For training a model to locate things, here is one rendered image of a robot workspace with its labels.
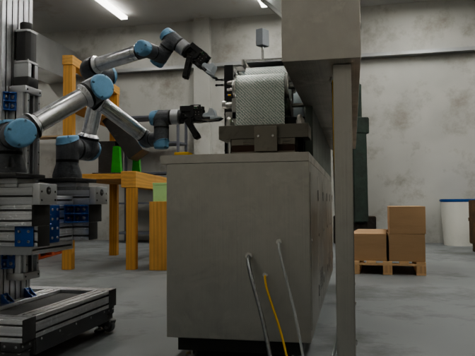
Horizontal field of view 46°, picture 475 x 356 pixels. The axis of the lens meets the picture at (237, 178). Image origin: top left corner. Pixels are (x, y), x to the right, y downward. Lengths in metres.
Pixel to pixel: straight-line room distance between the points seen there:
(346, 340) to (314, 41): 0.97
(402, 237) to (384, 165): 4.45
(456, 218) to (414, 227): 3.74
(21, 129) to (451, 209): 7.61
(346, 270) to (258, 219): 0.65
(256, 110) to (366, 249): 3.08
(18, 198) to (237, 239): 0.94
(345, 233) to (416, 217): 3.68
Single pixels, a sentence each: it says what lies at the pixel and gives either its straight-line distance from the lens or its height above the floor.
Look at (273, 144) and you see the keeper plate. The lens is 2.44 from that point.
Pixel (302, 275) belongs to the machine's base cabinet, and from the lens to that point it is 2.39.
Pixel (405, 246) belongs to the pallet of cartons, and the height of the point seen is 0.26.
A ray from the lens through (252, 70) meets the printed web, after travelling 3.00.
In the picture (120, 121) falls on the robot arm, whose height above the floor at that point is 1.09.
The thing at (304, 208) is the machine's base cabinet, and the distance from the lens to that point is 2.37.
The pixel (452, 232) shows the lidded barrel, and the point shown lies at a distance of 9.26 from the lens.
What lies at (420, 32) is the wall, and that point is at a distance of 10.29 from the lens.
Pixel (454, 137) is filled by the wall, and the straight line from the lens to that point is 10.00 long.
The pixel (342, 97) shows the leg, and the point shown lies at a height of 1.03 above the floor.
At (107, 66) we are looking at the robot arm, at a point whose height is 1.38.
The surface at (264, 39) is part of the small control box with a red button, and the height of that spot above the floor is 1.64.
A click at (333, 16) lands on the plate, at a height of 1.28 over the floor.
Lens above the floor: 0.68
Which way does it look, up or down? 3 degrees up
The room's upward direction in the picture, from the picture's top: straight up
